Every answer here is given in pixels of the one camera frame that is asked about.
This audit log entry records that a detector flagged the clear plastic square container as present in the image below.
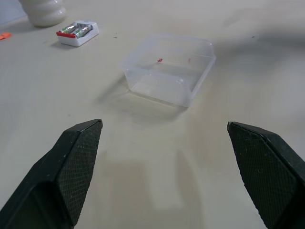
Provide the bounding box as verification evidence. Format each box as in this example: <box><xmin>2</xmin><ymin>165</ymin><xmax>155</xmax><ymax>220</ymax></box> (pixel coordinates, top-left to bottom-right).
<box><xmin>121</xmin><ymin>33</ymin><xmax>217</xmax><ymax>108</ymax></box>

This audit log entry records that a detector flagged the green silver battery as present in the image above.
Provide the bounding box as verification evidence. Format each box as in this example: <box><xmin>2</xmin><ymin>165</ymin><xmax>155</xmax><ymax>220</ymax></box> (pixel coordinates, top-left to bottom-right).
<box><xmin>75</xmin><ymin>23</ymin><xmax>92</xmax><ymax>39</ymax></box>
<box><xmin>60</xmin><ymin>22</ymin><xmax>80</xmax><ymax>34</ymax></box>

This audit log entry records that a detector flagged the white battery case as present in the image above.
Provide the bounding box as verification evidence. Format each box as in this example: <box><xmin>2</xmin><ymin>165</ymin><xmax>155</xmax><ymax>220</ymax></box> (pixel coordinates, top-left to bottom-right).
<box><xmin>56</xmin><ymin>20</ymin><xmax>100</xmax><ymax>48</ymax></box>

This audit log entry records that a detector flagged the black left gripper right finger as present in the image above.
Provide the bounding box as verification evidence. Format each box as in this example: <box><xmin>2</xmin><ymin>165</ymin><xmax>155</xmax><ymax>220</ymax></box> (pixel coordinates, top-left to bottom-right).
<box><xmin>227</xmin><ymin>121</ymin><xmax>305</xmax><ymax>229</ymax></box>

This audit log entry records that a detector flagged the white ribbed base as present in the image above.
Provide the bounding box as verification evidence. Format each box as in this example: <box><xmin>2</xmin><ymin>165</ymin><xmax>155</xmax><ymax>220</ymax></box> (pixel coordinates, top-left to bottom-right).
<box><xmin>20</xmin><ymin>0</ymin><xmax>67</xmax><ymax>27</ymax></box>

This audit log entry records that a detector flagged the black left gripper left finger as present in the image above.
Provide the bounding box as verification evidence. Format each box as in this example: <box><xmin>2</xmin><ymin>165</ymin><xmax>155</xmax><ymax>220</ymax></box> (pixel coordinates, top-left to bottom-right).
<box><xmin>0</xmin><ymin>119</ymin><xmax>104</xmax><ymax>229</ymax></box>

